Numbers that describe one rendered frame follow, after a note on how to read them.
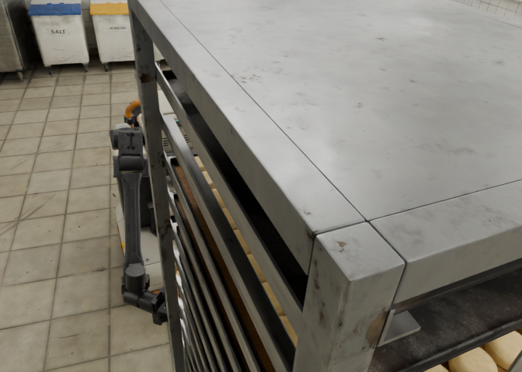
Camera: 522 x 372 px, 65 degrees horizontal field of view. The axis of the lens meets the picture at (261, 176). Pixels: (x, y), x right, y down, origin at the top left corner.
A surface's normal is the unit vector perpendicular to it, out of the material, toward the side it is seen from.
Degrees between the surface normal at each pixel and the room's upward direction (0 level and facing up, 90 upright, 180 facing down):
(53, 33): 92
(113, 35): 91
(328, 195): 0
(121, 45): 94
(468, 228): 0
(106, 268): 0
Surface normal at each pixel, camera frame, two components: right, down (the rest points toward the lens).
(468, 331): 0.05, -0.82
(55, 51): 0.30, 0.58
